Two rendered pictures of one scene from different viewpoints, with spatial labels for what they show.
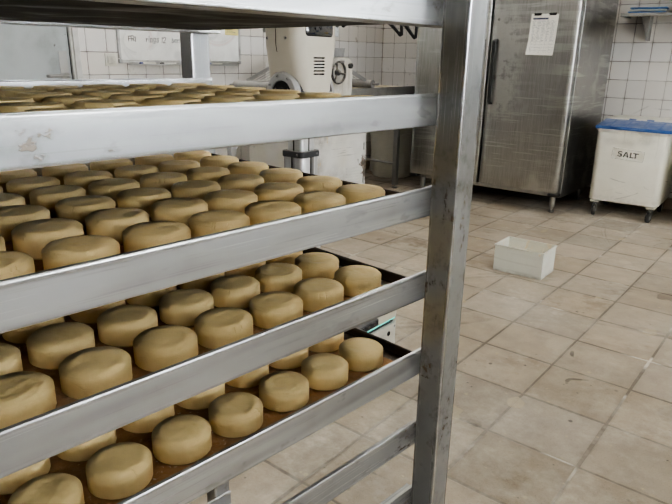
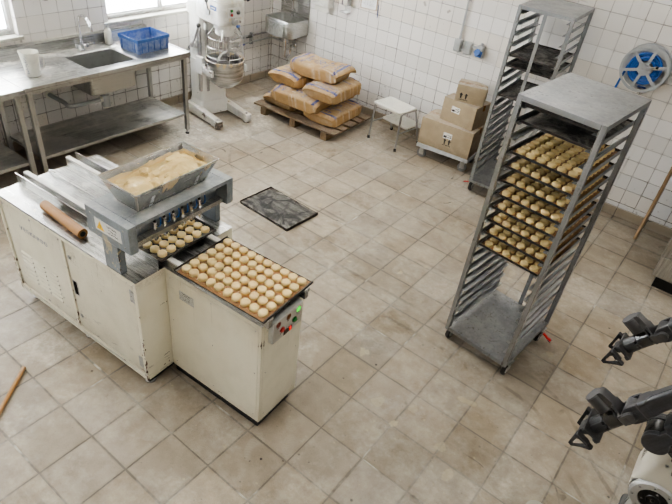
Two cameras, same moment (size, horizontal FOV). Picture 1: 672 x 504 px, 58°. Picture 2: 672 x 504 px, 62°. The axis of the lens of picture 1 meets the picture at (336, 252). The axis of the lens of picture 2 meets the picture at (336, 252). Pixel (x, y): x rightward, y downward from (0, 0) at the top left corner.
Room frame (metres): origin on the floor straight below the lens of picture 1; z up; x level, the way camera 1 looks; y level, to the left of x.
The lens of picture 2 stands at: (3.39, -1.23, 2.78)
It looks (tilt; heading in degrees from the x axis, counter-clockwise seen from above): 36 degrees down; 174
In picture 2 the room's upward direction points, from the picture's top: 8 degrees clockwise
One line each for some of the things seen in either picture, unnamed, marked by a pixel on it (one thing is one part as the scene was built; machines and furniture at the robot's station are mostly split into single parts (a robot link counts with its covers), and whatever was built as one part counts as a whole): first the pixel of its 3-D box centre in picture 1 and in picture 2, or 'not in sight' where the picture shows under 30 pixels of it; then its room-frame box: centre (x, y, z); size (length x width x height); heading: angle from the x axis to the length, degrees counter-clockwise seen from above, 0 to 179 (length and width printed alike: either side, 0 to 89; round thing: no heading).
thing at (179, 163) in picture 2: not in sight; (161, 173); (0.79, -1.94, 1.28); 0.54 x 0.27 x 0.06; 144
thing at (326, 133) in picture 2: not in sight; (312, 113); (-3.07, -1.12, 0.06); 1.20 x 0.80 x 0.11; 53
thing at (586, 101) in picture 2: not in sight; (533, 233); (0.53, 0.26, 0.93); 0.64 x 0.51 x 1.78; 135
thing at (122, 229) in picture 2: not in sight; (165, 216); (0.79, -1.95, 1.01); 0.72 x 0.33 x 0.34; 144
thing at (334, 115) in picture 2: not in sight; (334, 110); (-2.90, -0.87, 0.19); 0.72 x 0.42 x 0.15; 145
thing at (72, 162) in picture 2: not in sight; (173, 218); (0.61, -1.95, 0.87); 2.01 x 0.03 x 0.07; 54
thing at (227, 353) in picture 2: not in sight; (233, 332); (1.09, -1.54, 0.45); 0.70 x 0.34 x 0.90; 54
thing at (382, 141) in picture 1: (392, 143); not in sight; (6.44, -0.58, 0.33); 0.54 x 0.53 x 0.66; 51
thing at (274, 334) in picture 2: not in sight; (285, 321); (1.30, -1.24, 0.77); 0.24 x 0.04 x 0.14; 144
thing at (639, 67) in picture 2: not in sight; (627, 105); (-1.47, 1.72, 1.10); 0.41 x 0.17 x 1.10; 51
